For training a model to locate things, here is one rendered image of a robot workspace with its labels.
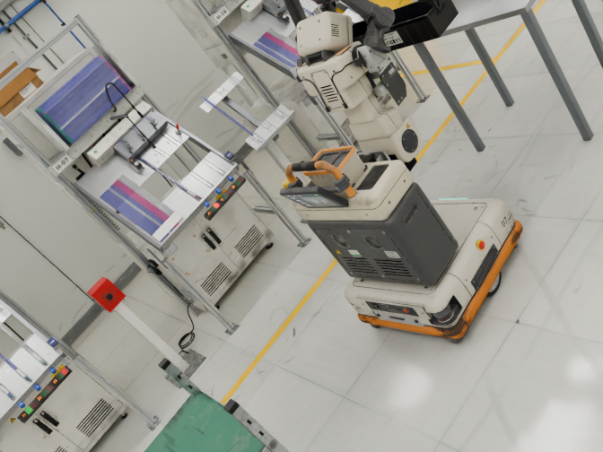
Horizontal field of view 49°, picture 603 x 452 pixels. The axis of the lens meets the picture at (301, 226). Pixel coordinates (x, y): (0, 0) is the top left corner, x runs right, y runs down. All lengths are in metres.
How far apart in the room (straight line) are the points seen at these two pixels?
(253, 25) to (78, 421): 2.77
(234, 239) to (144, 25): 2.36
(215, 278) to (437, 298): 1.94
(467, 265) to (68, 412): 2.48
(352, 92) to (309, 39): 0.28
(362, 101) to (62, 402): 2.48
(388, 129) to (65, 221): 3.45
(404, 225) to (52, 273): 3.65
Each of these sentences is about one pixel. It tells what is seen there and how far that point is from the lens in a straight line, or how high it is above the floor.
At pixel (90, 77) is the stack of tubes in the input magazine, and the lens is 4.18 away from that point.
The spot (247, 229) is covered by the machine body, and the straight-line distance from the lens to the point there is 4.41.
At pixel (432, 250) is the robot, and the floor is 0.42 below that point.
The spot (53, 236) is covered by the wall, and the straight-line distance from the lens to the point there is 5.65.
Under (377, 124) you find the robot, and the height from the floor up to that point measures 0.88.
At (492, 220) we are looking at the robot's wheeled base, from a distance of 3.02.
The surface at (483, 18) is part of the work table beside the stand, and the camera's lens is 3.41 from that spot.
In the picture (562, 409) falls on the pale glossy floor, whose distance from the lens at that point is 2.58.
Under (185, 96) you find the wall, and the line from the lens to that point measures 6.04.
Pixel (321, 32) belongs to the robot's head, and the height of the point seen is 1.34.
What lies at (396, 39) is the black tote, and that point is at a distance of 2.99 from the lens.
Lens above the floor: 2.00
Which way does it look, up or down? 26 degrees down
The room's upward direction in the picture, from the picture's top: 39 degrees counter-clockwise
